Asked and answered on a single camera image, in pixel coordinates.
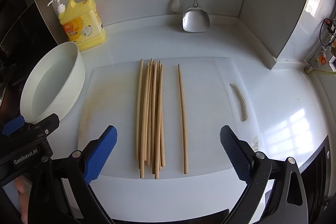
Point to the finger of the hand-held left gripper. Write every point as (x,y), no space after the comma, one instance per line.
(13,125)
(50,121)

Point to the yellow dish soap bottle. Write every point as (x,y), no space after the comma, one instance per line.
(84,29)

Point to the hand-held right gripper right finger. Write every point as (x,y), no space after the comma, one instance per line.
(236,153)

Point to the gas valve with red knob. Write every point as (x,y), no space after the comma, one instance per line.
(321,56)

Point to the pile of wooden chopsticks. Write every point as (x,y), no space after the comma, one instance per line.
(151,121)

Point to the black range hood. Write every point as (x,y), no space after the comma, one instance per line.
(26,29)

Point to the wooden chopstick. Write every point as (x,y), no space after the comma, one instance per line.
(182,119)

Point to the white plastic cutting board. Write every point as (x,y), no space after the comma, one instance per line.
(210,108)

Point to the person's left hand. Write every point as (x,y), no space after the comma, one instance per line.
(20,187)

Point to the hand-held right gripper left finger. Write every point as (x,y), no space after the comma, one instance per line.
(101,153)

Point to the white plastic basin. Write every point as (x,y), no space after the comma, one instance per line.
(52,87)

